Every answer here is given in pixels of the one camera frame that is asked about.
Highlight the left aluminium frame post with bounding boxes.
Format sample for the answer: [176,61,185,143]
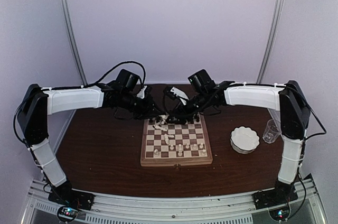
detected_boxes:
[60,0,87,85]

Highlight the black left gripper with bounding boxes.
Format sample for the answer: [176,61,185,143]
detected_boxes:
[120,91,163,120]

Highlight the white scalloped ceramic bowl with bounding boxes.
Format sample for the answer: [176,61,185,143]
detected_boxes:
[230,126,260,154]

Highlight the clear drinking glass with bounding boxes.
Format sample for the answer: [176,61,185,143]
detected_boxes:
[262,119,281,144]

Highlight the aluminium front rail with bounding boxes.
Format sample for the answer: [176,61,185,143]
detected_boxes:
[23,176,328,224]

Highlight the black chess pieces rows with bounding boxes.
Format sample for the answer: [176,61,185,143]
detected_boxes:
[148,115,200,125]

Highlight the pile of white chess pieces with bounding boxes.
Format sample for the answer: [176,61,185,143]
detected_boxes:
[153,115,174,145]

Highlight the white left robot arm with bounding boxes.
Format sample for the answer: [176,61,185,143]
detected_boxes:
[15,82,162,205]

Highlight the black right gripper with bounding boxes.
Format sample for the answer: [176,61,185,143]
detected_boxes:
[166,91,209,125]

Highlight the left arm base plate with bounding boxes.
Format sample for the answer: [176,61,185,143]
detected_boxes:
[48,190,95,210]

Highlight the right aluminium frame post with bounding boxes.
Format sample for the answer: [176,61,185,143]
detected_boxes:
[256,0,285,83]

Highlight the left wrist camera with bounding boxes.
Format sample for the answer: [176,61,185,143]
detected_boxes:
[136,85,152,99]

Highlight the right round controller board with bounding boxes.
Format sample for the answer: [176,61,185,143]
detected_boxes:
[269,207,290,221]

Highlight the aluminium frame post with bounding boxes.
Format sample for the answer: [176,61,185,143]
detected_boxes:
[60,0,87,85]
[256,0,285,83]

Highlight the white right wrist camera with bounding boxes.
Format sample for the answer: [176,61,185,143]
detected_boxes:
[163,86,189,106]

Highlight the wooden chess board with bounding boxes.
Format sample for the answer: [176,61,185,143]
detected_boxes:
[140,114,213,167]

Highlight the white knight chess piece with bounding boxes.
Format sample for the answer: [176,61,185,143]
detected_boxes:
[153,149,160,157]

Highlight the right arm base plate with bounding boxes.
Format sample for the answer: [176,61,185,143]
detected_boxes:
[252,189,298,210]

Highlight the left round controller board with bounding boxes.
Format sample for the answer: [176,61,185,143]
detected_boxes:
[57,206,79,222]

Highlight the round controller board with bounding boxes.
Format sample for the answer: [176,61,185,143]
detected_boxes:
[57,206,79,222]
[269,207,290,221]

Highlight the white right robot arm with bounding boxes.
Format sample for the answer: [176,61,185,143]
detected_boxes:
[163,78,311,204]

